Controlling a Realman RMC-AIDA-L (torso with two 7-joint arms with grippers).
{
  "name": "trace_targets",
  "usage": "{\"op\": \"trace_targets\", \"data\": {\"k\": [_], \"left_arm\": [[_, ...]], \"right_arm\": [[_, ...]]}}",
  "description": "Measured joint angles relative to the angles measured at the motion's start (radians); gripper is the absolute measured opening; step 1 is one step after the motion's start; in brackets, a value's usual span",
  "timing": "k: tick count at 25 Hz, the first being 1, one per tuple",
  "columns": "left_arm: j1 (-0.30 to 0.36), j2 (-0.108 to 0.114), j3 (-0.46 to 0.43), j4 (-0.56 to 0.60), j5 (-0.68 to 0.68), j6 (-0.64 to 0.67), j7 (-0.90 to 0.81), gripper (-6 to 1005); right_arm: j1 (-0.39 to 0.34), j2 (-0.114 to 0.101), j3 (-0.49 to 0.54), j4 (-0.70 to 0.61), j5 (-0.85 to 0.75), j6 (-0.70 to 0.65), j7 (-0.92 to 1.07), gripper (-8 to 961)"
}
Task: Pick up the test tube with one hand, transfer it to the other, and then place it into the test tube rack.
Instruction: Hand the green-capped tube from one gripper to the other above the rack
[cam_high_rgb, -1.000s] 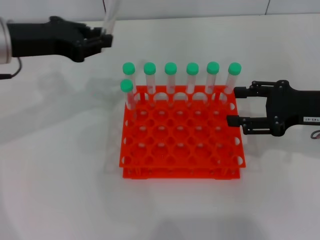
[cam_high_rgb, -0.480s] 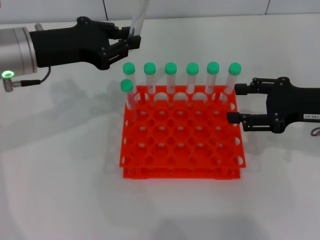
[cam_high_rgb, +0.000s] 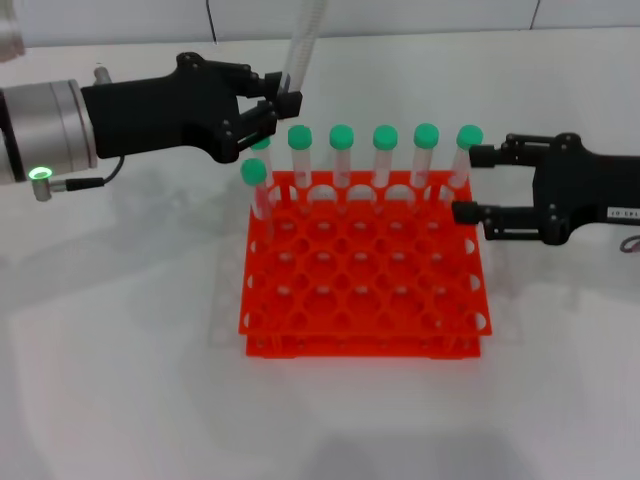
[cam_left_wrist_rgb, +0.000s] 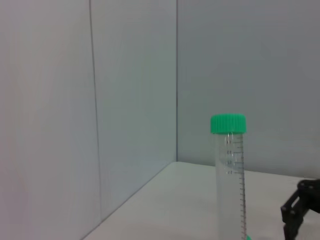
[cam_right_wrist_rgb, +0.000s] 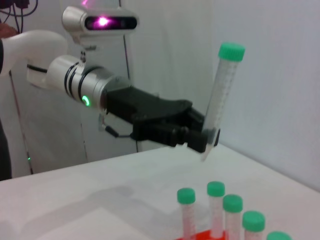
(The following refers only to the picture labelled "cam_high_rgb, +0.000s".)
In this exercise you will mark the orange test tube rack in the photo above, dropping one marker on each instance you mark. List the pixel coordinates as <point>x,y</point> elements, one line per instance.
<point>365,300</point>

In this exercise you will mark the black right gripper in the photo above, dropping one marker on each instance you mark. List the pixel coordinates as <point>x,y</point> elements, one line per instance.
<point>590,185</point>

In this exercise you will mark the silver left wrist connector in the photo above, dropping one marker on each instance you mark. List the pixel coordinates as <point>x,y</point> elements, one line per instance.
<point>101,75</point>

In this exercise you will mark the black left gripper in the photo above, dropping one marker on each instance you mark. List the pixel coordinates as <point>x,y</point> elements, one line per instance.
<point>150,115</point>

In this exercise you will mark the clear test tube green cap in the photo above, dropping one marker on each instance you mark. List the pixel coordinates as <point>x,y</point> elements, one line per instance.
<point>385,137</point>
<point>262,146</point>
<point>299,136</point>
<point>341,136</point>
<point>253,171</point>
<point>467,134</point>
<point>426,135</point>
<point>302,45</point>

